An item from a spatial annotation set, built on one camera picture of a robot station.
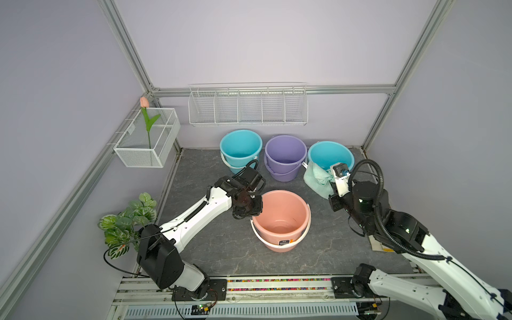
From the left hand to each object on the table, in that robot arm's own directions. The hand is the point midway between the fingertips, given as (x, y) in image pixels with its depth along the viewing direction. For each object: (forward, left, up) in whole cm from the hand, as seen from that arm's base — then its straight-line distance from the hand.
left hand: (259, 214), depth 77 cm
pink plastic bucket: (+2, -11, -12) cm, 17 cm away
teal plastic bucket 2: (+38, +8, -2) cm, 39 cm away
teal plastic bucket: (+30, -35, 0) cm, 46 cm away
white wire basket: (+29, +44, +15) cm, 55 cm away
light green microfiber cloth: (+3, -20, +17) cm, 27 cm away
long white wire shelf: (+53, +2, +14) cm, 55 cm away
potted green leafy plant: (-8, +43, +11) cm, 45 cm away
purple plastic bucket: (+37, -16, -10) cm, 42 cm away
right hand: (+2, -25, +18) cm, 31 cm away
